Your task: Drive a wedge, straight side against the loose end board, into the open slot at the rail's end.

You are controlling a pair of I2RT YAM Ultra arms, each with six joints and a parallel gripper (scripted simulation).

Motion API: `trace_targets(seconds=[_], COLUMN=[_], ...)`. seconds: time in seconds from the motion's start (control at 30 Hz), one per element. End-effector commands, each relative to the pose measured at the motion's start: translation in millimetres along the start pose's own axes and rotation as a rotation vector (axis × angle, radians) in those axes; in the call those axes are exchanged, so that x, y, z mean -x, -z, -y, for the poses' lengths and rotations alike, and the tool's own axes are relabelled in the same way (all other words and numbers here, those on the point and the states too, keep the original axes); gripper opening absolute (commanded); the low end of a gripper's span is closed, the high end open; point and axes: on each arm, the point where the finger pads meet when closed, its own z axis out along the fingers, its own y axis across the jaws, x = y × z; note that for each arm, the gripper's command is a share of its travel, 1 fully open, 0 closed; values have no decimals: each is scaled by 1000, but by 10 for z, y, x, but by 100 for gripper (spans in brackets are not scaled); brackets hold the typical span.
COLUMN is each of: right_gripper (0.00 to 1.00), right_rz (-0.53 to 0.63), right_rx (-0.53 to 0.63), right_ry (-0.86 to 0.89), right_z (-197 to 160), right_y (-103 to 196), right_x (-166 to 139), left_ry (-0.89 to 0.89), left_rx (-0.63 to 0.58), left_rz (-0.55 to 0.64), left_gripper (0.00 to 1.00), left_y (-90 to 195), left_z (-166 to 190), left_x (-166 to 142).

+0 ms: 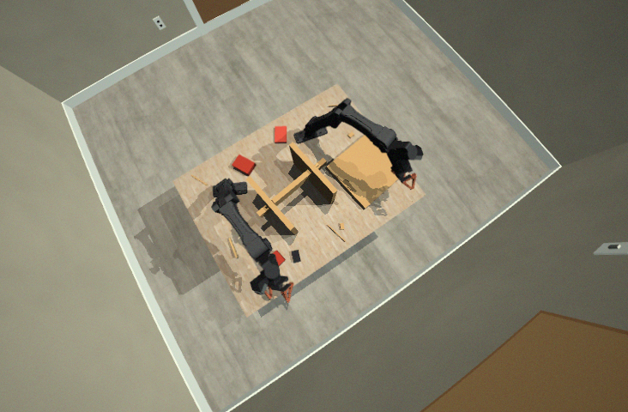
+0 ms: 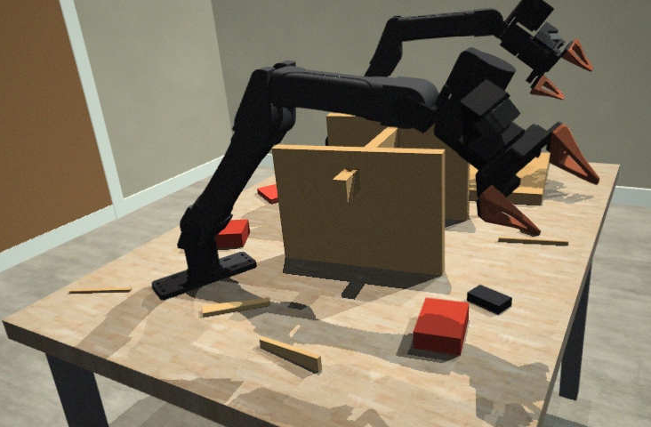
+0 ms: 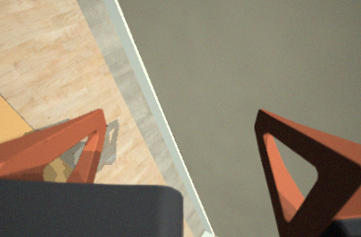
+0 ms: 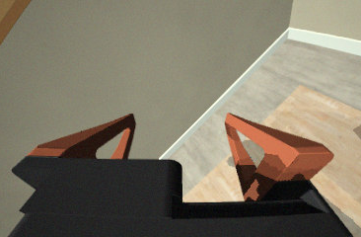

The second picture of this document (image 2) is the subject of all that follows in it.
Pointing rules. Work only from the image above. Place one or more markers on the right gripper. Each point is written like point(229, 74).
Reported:
point(499, 177)

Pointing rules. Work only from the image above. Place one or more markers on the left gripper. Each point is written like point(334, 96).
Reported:
point(538, 57)

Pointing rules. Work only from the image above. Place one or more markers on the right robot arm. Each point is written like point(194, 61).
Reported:
point(477, 126)

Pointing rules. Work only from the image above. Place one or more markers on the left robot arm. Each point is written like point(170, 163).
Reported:
point(530, 13)

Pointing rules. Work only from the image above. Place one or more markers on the tan flat board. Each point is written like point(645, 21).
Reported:
point(531, 187)

